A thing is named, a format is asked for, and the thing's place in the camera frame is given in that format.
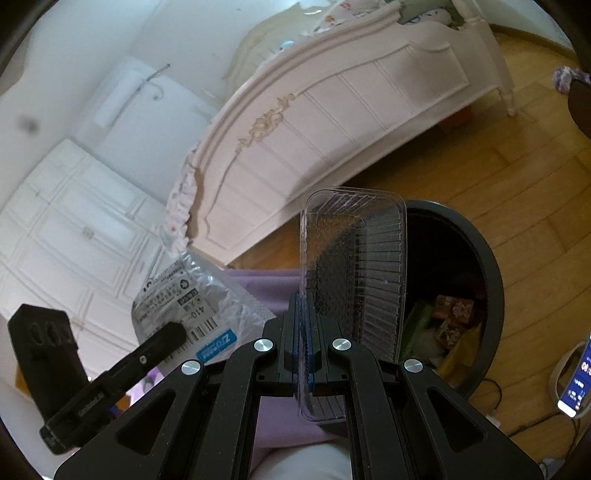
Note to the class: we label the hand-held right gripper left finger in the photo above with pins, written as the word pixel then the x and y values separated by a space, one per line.
pixel 286 344

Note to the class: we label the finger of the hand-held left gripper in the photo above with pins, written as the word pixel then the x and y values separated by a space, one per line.
pixel 152 350

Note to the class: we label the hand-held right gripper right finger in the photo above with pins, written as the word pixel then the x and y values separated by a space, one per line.
pixel 325 344

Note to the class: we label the clear plastic bag white label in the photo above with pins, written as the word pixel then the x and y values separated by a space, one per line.
pixel 194 295

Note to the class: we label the clear plastic tray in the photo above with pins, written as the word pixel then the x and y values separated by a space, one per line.
pixel 355 258

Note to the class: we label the black trash bin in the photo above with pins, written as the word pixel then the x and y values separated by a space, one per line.
pixel 466 230

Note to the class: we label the white cloth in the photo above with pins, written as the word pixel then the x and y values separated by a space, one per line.
pixel 300 466

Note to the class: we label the white wardrobe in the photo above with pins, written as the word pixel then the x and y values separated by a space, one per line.
pixel 69 221

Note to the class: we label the cream carved bed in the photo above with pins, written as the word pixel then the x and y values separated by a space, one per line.
pixel 346 124

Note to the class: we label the smartphone with lit screen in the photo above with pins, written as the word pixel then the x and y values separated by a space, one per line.
pixel 577 378

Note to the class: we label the white air conditioner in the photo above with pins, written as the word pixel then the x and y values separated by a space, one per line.
pixel 115 92

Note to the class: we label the blue plush toy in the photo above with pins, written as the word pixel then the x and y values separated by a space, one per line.
pixel 286 45

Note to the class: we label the grey green cushion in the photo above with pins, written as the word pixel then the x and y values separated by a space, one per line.
pixel 425 11

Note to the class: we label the brown round stool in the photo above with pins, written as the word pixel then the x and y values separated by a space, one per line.
pixel 581 106

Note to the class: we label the purple floral cloth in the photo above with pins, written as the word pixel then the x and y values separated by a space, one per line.
pixel 568 79

